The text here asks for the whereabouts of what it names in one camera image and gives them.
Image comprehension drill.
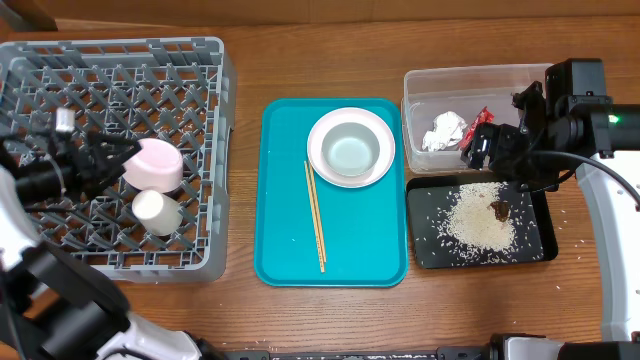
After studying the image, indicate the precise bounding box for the red snack wrapper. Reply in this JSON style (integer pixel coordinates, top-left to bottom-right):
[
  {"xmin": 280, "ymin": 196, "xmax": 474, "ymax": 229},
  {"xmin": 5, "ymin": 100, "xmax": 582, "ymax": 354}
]
[{"xmin": 458, "ymin": 107, "xmax": 495, "ymax": 150}]

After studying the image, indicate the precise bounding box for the grey dish rack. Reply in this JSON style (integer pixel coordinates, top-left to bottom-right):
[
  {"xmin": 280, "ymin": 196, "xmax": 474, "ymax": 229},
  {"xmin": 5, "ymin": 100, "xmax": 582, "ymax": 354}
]
[{"xmin": 1, "ymin": 37, "xmax": 237, "ymax": 283}]

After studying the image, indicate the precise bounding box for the clear plastic bin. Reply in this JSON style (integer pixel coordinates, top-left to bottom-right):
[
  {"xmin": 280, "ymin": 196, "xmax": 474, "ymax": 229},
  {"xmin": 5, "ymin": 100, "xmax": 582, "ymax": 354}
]
[{"xmin": 402, "ymin": 63, "xmax": 550, "ymax": 174}]

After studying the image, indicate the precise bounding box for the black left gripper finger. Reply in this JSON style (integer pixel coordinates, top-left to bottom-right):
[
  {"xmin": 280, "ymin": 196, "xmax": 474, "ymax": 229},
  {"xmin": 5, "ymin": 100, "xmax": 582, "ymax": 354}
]
[
  {"xmin": 87, "ymin": 132, "xmax": 142, "ymax": 160},
  {"xmin": 93, "ymin": 159, "xmax": 125, "ymax": 193}
]

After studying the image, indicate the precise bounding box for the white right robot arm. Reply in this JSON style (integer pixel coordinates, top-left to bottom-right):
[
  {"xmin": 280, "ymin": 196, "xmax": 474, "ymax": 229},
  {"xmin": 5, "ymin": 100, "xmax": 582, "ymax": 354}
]
[{"xmin": 461, "ymin": 58, "xmax": 639, "ymax": 359}]

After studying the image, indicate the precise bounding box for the cream white cup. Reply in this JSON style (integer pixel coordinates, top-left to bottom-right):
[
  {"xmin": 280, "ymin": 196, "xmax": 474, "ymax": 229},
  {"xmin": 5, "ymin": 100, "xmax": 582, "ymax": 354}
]
[{"xmin": 132, "ymin": 190, "xmax": 183, "ymax": 236}]

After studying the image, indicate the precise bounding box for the white tissue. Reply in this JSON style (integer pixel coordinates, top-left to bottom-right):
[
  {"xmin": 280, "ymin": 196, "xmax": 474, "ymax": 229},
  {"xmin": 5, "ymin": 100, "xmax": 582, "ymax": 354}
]
[{"xmin": 422, "ymin": 111, "xmax": 467, "ymax": 152}]

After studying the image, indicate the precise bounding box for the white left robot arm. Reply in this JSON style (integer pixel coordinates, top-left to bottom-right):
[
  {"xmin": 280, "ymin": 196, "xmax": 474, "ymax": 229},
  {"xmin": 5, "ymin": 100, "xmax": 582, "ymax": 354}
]
[{"xmin": 1, "ymin": 108, "xmax": 223, "ymax": 360}]

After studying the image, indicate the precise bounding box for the grey-white bowl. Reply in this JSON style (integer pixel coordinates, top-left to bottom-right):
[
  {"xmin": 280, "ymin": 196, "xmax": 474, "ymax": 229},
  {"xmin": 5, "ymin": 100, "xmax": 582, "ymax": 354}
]
[{"xmin": 321, "ymin": 122, "xmax": 380, "ymax": 177}]

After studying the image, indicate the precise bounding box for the teal plastic tray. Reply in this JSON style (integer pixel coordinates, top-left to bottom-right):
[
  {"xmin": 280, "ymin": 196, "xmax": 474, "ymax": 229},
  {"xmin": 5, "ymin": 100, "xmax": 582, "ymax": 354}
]
[{"xmin": 254, "ymin": 98, "xmax": 409, "ymax": 287}]

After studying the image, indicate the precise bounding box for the black waste tray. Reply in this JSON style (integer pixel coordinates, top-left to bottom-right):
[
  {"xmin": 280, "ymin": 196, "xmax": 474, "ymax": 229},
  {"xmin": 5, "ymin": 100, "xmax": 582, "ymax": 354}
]
[{"xmin": 405, "ymin": 172, "xmax": 560, "ymax": 271}]

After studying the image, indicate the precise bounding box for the pile of rice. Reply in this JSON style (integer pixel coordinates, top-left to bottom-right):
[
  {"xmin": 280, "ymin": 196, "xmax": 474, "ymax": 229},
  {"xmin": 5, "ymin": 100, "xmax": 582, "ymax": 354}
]
[{"xmin": 419, "ymin": 181, "xmax": 544, "ymax": 264}]

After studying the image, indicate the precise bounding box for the large white plate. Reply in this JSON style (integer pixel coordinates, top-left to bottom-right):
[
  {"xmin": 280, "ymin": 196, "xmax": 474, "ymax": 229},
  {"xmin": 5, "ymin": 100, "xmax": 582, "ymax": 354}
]
[{"xmin": 307, "ymin": 107, "xmax": 395, "ymax": 188}]

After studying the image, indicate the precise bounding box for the wooden chopstick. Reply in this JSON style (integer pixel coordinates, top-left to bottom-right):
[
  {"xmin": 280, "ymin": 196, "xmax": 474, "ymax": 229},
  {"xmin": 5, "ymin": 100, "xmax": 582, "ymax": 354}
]
[
  {"xmin": 308, "ymin": 162, "xmax": 327, "ymax": 265},
  {"xmin": 303, "ymin": 160, "xmax": 325, "ymax": 274}
]

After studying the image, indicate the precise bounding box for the small pink-white bowl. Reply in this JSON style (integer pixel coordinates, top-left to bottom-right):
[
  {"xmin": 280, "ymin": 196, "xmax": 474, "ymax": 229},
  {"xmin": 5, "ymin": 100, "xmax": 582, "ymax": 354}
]
[{"xmin": 123, "ymin": 138, "xmax": 183, "ymax": 193}]

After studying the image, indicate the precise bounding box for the brown food scrap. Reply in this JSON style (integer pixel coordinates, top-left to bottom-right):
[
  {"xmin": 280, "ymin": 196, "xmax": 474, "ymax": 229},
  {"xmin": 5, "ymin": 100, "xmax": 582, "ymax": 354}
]
[{"xmin": 489, "ymin": 201, "xmax": 510, "ymax": 222}]

